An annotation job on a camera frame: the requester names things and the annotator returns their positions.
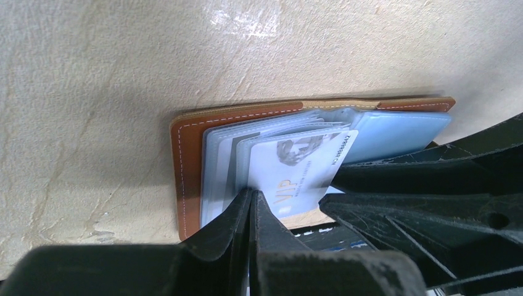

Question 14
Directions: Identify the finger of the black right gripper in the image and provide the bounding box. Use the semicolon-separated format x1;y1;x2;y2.
319;193;522;295
332;114;522;195

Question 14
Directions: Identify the brown leather card holder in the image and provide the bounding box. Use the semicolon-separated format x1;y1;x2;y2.
170;94;456;241

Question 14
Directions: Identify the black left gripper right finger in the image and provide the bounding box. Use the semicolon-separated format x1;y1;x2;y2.
250;190;427;295

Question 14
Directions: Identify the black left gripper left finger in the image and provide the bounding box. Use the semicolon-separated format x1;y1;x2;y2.
1;189;253;295

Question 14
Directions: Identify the white VIP card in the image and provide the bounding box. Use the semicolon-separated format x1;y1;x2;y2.
247;128;358;219

